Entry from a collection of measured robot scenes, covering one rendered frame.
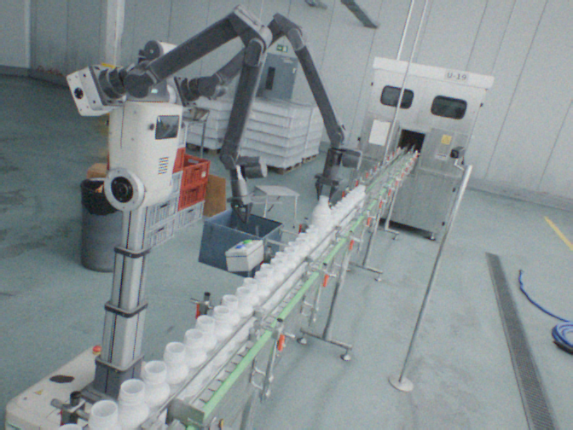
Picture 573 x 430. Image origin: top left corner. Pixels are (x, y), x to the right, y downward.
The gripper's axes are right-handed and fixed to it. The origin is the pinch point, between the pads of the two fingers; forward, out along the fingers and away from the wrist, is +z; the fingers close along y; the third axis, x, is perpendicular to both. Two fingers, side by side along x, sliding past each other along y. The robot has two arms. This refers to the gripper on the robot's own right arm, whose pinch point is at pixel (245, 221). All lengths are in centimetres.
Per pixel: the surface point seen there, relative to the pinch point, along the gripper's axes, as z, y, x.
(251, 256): 10.4, -7.4, -3.9
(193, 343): 10, -69, -19
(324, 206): 1.8, 25.8, -21.5
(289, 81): -148, 1020, 311
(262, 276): 9.7, -30.2, -17.3
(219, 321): 10, -57, -18
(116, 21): -306, 767, 603
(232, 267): 13.1, -10.1, 2.2
